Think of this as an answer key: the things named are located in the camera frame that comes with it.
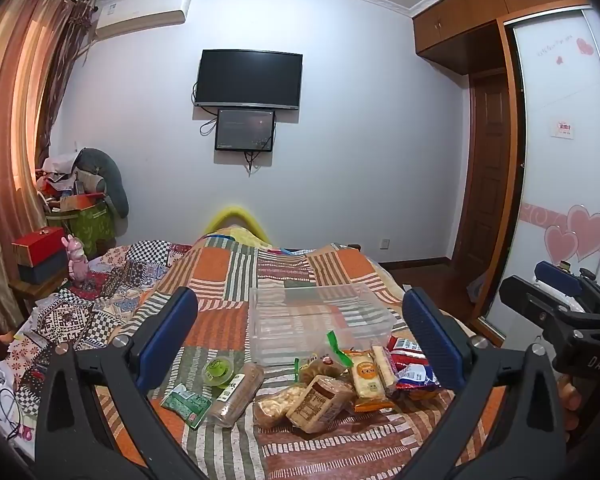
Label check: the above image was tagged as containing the yellow cushion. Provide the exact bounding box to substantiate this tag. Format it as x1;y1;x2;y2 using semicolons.
200;205;276;249

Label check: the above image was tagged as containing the wooden nightstand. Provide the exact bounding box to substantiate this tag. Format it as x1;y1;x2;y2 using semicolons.
7;275;74;307

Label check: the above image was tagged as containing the red box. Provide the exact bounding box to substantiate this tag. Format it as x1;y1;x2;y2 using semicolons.
11;226;67;267

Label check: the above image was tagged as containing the wooden door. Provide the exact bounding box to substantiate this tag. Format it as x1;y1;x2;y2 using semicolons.
452;72;514;262

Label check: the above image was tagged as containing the red packet with white label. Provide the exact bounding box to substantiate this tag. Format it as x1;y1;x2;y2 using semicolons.
387;335;424;362

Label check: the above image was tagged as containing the checkered printed quilt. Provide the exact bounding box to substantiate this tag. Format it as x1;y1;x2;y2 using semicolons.
0;240;197;461

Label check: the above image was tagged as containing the long brown cake packet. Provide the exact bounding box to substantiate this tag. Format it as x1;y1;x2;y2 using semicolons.
207;362;265;429

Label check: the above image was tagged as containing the orange cracker packet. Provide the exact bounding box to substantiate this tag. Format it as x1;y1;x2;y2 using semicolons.
342;349;396;414

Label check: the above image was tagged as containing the small black monitor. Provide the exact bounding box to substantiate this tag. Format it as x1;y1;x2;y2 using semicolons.
215;108;276;153

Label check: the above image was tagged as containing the pink toy figure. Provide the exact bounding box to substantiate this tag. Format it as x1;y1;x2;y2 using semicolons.
62;233;89;289

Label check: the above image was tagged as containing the green jelly cup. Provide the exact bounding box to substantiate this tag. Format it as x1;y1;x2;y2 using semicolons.
202;355;237;387

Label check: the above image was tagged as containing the pink striped curtain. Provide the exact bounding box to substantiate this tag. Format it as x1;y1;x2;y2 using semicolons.
0;0;88;342

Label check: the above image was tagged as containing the clear puffed snack bag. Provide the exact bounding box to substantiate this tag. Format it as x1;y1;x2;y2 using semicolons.
253;384;309;430

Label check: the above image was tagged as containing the brown patterned curtain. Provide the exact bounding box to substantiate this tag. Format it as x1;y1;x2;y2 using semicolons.
39;0;99;173

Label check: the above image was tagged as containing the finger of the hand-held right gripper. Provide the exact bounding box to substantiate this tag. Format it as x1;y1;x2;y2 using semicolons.
498;275;577;335
534;260;600;307

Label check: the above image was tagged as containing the wooden overhead cabinet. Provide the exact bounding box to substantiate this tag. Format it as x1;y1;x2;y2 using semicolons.
412;0;590;77

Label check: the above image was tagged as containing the green cardboard box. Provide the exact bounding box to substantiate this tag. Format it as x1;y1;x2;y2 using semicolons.
45;200;117;262

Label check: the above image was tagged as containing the grey curved pillow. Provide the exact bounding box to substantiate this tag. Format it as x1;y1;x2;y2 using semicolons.
75;147;131;219

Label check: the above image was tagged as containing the dark blue box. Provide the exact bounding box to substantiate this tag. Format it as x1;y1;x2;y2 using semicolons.
17;250;71;286

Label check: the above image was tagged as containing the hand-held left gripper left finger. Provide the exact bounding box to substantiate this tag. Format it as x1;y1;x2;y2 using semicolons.
34;287;216;480

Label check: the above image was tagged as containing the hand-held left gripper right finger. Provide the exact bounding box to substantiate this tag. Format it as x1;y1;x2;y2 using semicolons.
380;287;569;480

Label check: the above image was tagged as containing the brown bread packet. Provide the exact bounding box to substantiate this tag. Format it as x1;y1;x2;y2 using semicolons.
285;375;356;434

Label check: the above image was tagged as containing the black wall television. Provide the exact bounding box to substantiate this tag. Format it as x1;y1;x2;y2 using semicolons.
193;49;304;111

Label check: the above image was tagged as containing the green snack packet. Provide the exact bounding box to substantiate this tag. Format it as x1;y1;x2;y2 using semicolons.
160;383;214;430

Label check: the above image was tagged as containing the orange box lid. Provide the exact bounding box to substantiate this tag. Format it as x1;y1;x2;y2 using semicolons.
59;191;106;212

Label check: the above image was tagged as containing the white heart-print wardrobe door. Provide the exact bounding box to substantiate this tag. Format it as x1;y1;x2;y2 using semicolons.
484;5;600;347

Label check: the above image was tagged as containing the person's right hand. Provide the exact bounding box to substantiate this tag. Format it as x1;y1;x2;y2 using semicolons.
556;374;584;435

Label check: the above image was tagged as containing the white bar packet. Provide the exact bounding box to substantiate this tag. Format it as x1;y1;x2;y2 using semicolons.
371;344;399;392

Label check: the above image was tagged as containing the white air conditioner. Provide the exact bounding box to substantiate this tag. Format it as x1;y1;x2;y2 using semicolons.
94;0;192;40

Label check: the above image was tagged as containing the red and blue packet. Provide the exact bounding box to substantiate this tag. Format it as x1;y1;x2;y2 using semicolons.
392;354;444;402

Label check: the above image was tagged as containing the clear bag with green zip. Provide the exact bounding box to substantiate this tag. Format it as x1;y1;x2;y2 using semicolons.
293;330;351;387

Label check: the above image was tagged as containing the clear plastic container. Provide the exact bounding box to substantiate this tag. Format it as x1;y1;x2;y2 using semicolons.
248;282;406;367

